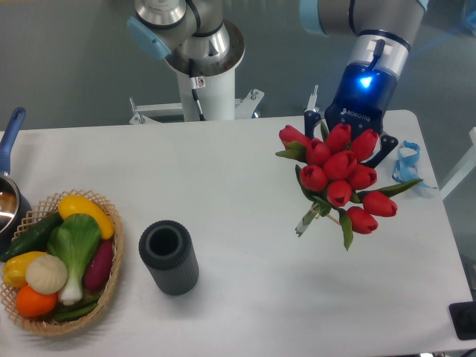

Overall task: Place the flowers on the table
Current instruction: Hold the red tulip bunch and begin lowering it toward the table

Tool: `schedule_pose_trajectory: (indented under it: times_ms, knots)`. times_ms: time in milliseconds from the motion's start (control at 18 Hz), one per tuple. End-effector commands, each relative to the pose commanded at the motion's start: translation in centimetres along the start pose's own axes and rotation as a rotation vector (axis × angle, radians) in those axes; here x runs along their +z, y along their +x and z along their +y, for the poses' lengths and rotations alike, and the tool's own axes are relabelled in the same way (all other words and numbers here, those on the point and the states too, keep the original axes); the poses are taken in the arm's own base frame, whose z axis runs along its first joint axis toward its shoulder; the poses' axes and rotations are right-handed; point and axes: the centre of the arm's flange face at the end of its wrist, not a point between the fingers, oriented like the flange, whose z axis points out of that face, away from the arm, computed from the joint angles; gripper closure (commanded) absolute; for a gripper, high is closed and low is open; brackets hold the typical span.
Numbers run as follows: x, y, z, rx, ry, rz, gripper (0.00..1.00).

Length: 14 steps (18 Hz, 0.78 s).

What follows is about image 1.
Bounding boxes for white frame at right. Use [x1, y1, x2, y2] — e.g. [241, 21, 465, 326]
[440, 127, 475, 200]

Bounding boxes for green bok choy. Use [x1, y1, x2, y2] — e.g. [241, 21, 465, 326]
[48, 213, 101, 306]

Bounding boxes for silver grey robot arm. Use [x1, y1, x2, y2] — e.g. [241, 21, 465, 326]
[127, 1, 428, 168]

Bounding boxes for green bean pods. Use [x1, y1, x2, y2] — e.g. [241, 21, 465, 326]
[54, 295, 100, 323]

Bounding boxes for blue ribbon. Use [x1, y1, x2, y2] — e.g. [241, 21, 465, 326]
[392, 141, 437, 190]

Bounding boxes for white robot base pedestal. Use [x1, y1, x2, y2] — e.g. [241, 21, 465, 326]
[129, 68, 265, 125]

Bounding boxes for yellow squash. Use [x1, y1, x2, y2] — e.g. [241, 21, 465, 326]
[58, 194, 115, 239]

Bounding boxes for purple sweet potato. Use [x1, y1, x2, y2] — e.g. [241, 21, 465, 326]
[83, 240, 114, 292]

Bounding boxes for dark green cucumber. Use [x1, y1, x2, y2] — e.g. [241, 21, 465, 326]
[1, 212, 63, 263]

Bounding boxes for black device at edge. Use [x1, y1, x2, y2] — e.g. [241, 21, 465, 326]
[448, 301, 475, 341]

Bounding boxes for red tulip bouquet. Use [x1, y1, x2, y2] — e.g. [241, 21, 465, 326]
[276, 123, 423, 248]

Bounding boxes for yellow bell pepper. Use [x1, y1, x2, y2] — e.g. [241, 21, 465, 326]
[2, 251, 47, 289]

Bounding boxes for blue handled saucepan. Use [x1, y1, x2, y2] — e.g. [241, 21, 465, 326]
[1, 107, 31, 253]

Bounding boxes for dark grey ribbed vase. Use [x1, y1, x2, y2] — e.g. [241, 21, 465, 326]
[138, 220, 199, 296]

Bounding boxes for white garlic bulb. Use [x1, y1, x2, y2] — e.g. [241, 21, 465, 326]
[25, 254, 68, 295]

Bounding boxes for orange fruit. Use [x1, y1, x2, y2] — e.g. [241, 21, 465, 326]
[16, 285, 58, 318]

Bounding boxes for woven wicker basket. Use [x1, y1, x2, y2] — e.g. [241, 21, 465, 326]
[1, 189, 124, 336]

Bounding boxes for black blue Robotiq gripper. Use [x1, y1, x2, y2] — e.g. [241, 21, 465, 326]
[303, 30, 411, 168]

